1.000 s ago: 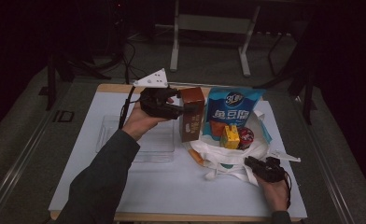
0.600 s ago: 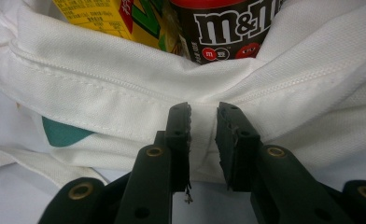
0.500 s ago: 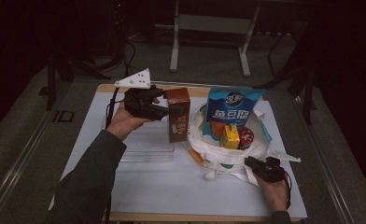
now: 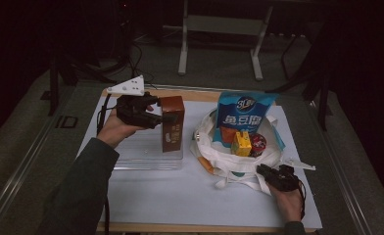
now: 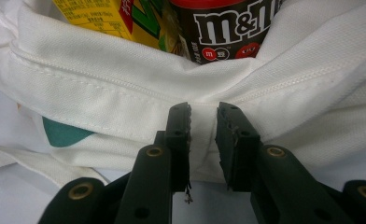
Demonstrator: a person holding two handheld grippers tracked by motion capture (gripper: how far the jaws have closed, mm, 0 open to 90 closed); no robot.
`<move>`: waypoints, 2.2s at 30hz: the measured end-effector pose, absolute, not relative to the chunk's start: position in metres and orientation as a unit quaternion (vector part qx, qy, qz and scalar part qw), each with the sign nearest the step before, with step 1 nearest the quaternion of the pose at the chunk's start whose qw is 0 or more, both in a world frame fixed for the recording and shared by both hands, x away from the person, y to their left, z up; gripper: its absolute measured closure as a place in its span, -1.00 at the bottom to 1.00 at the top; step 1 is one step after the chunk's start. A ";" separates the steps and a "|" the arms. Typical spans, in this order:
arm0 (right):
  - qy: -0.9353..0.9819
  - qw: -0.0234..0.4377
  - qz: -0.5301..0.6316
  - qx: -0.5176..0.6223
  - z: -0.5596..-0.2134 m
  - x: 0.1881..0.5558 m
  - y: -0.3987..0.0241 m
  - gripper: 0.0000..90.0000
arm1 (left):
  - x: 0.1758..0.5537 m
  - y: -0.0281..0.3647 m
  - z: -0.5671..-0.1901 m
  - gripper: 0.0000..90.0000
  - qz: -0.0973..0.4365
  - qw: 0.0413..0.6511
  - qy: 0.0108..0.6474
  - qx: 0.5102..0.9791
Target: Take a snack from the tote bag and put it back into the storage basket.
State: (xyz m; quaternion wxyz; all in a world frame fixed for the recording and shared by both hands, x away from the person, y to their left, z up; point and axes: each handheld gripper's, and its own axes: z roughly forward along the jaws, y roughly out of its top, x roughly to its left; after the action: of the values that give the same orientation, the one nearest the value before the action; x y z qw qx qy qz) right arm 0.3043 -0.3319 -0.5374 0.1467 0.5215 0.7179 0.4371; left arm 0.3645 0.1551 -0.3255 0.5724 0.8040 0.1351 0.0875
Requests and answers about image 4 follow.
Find clear plastic container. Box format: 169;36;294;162
113;128;184;170

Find white tote bag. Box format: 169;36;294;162
189;109;287;197

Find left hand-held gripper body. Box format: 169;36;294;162
106;74;155;129

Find black rectangular floor plate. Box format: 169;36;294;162
55;115;79;129

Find brown milk carton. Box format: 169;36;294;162
159;95;185;154

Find yellow juice box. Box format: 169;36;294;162
230;130;253;157

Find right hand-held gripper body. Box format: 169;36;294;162
267;157;316;192

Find black floor cables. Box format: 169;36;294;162
125;40;159;90

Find dark candy cup red lid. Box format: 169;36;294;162
249;132;267;159

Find blue snack bag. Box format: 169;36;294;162
212;91;286;152

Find person's right hand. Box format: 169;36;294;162
267;184;304;223

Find white metal frame stand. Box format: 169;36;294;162
178;0;274;81

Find white table mat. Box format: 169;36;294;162
76;96;323;229

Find metal rail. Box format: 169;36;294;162
306;97;375;235
0;82;81;235

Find black stand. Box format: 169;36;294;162
266;30;334;131
47;53;118;117

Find person's left hand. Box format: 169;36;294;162
96;108;150;151

